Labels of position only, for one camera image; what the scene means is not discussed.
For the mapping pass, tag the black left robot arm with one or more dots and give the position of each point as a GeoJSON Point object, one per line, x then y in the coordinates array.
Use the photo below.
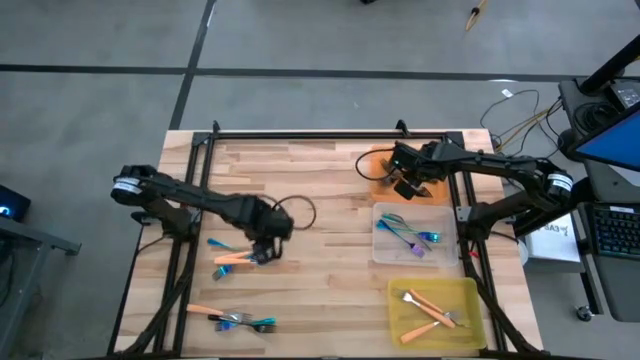
{"type": "Point", "coordinates": [200, 197]}

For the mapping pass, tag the dark grey computer cart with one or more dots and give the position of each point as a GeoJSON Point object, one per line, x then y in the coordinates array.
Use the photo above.
{"type": "Point", "coordinates": [620, 290]}

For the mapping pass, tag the white printed cardboard box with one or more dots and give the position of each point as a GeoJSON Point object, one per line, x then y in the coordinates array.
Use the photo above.
{"type": "Point", "coordinates": [555, 240]}

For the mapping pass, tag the black aluminium table frame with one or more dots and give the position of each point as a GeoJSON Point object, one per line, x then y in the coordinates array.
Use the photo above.
{"type": "Point", "coordinates": [325, 135]}

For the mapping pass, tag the black caster wheel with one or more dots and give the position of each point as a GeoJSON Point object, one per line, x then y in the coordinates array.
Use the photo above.
{"type": "Point", "coordinates": [584, 313]}

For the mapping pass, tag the dark grey side table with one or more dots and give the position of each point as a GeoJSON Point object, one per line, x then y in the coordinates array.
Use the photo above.
{"type": "Point", "coordinates": [15, 280]}

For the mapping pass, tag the yellow plastic bin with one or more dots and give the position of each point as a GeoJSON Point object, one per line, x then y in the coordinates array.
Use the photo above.
{"type": "Point", "coordinates": [470, 300]}

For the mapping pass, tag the clear plastic bin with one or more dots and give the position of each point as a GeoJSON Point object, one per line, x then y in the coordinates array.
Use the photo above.
{"type": "Point", "coordinates": [440, 255]}

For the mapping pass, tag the computer monitor blue screen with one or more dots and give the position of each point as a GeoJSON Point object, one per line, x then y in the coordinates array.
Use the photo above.
{"type": "Point", "coordinates": [615, 140]}

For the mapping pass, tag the black device blue light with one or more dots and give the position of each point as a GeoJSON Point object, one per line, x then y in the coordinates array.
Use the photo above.
{"type": "Point", "coordinates": [15, 202]}

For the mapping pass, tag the white floor tag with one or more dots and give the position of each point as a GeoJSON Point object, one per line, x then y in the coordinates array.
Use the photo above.
{"type": "Point", "coordinates": [508, 93]}

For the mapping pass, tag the black power adapter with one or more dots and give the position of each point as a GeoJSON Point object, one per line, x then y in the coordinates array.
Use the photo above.
{"type": "Point", "coordinates": [627, 95]}

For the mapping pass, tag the black monitor stand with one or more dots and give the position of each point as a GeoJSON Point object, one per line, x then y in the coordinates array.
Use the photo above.
{"type": "Point", "coordinates": [610, 65]}

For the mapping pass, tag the iridescent metal fork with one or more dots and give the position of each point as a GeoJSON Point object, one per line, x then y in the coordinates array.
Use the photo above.
{"type": "Point", "coordinates": [226, 326]}
{"type": "Point", "coordinates": [417, 251]}
{"type": "Point", "coordinates": [220, 244]}
{"type": "Point", "coordinates": [432, 236]}
{"type": "Point", "coordinates": [399, 218]}
{"type": "Point", "coordinates": [222, 271]}

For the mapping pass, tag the black computer keyboard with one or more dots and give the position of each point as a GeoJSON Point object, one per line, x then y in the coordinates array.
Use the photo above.
{"type": "Point", "coordinates": [617, 232]}

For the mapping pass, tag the orange plastic bin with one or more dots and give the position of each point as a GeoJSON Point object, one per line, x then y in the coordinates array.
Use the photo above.
{"type": "Point", "coordinates": [382, 195]}

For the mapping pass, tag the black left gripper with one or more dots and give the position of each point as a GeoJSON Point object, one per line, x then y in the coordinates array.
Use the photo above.
{"type": "Point", "coordinates": [267, 222]}

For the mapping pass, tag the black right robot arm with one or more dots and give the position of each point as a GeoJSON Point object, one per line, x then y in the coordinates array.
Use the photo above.
{"type": "Point", "coordinates": [500, 165]}

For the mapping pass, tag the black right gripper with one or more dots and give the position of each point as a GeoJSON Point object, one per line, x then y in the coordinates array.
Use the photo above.
{"type": "Point", "coordinates": [425, 162]}

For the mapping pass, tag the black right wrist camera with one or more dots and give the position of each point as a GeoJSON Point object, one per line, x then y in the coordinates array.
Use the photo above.
{"type": "Point", "coordinates": [404, 157]}

